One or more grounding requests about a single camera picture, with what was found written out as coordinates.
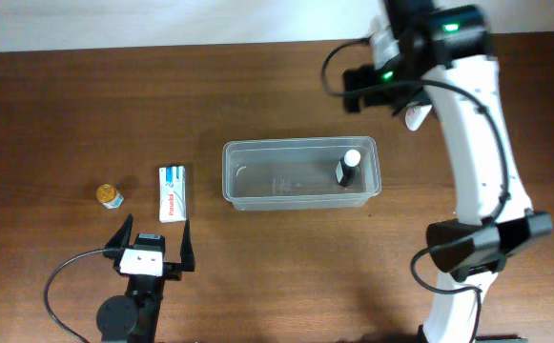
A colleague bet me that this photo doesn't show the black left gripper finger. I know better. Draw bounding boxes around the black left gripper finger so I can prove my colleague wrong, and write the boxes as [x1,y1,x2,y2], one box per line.
[105,213,133,249]
[180,219,195,272]

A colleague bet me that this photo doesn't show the white lotion bottle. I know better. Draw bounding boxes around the white lotion bottle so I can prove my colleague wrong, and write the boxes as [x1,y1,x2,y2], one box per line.
[404,105,432,131]

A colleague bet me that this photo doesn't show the dark syrup bottle white cap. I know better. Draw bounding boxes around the dark syrup bottle white cap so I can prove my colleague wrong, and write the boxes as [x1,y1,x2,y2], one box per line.
[336,149,361,187]

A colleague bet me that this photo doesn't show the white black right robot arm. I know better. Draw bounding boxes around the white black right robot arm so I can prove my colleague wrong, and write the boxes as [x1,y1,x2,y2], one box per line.
[339,0,553,342]

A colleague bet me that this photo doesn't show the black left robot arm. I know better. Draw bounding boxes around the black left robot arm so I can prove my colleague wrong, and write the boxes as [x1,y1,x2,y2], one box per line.
[96,215,195,343]

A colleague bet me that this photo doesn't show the clear plastic container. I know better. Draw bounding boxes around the clear plastic container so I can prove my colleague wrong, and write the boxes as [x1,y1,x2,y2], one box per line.
[222,136,381,212]

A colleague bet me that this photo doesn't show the small gold lid jar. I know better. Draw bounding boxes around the small gold lid jar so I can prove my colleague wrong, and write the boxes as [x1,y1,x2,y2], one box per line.
[95,184,124,209]

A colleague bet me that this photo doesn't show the white Panadol medicine box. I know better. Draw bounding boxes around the white Panadol medicine box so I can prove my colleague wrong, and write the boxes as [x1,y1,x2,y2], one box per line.
[158,166,187,223]

